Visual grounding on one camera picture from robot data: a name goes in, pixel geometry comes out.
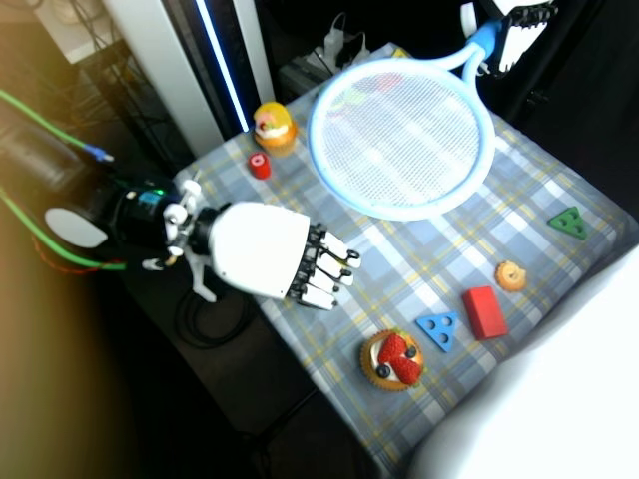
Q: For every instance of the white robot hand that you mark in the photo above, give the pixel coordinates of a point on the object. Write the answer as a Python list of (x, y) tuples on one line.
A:
[(519, 35), (259, 249)]

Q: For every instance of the light blue toy racket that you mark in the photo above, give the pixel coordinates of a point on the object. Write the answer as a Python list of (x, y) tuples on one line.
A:
[(399, 140)]

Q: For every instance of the red cylinder block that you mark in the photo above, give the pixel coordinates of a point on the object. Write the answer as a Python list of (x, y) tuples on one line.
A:
[(260, 166)]

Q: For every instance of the yellow toy cupcake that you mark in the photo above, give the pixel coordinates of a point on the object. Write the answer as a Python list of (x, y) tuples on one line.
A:
[(273, 131)]

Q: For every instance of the blue plaid tablecloth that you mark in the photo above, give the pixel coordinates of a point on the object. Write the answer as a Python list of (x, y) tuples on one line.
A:
[(399, 279)]

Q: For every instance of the toy strawberry tart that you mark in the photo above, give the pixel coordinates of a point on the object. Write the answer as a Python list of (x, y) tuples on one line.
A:
[(393, 360)]

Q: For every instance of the white power adapter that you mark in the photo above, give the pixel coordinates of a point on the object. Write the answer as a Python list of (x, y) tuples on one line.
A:
[(344, 42)]

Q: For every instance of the grey power strip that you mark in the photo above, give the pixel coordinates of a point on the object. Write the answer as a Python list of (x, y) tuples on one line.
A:
[(299, 75)]

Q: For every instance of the green triangle block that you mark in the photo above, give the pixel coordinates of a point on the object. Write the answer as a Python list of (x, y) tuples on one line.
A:
[(569, 222)]

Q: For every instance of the blue triangle block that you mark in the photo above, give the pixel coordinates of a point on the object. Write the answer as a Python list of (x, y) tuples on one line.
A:
[(442, 327)]

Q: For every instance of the white pillar with blue light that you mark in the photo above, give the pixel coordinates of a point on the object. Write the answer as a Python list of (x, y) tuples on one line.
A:
[(165, 75)]

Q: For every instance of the red rectangular block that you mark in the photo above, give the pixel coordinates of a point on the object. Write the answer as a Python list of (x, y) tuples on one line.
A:
[(484, 313)]

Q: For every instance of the toy cookie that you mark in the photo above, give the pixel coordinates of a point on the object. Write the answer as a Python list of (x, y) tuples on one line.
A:
[(510, 276)]

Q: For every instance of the white robot body shell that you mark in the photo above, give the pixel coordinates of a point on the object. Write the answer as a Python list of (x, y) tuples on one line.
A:
[(549, 389)]

